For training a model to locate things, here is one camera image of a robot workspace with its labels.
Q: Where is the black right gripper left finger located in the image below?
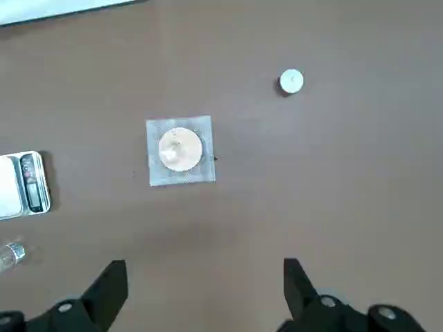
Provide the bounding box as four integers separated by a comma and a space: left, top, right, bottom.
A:
0, 259, 129, 332

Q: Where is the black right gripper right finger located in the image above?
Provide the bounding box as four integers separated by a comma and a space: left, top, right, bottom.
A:
278, 257, 426, 332

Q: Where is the tiny clear glass vessel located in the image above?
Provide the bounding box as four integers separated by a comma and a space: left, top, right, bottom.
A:
162, 133, 184, 165

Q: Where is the white tealight candle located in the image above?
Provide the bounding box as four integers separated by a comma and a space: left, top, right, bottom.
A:
278, 68, 305, 98

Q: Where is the wire gauze with ceramic disc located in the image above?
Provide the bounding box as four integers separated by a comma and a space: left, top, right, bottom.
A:
145, 115, 217, 187

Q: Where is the silver digital balance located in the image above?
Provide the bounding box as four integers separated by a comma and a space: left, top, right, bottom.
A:
0, 150, 52, 221

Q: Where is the white desk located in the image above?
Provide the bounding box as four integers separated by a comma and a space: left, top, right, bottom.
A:
0, 0, 141, 27

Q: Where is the small clear glass beaker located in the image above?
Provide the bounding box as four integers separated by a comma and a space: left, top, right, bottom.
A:
0, 237, 28, 276

